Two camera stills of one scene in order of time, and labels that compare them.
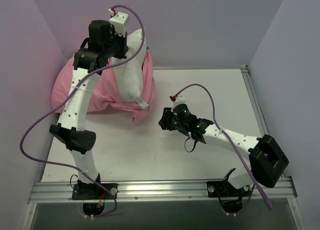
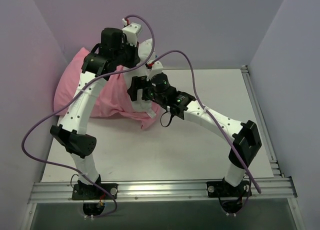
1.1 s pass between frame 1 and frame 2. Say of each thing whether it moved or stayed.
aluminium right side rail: stayed
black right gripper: moved
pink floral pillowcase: moved
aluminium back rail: stayed
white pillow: moved
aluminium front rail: stayed
